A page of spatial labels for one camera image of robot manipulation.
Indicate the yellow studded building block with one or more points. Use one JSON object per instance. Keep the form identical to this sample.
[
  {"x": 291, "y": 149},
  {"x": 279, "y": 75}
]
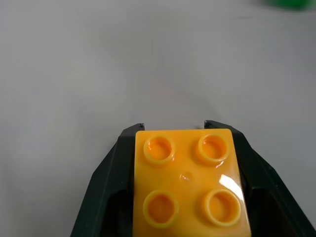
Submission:
[{"x": 190, "y": 182}]

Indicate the green building block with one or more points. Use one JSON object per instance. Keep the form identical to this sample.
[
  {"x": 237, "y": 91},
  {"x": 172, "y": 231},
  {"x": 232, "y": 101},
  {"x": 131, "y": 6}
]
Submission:
[{"x": 288, "y": 4}]

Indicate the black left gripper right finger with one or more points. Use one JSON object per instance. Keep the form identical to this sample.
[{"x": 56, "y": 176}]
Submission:
[{"x": 269, "y": 197}]

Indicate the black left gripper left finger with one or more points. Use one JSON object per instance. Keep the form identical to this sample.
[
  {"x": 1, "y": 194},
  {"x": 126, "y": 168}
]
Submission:
[{"x": 111, "y": 187}]

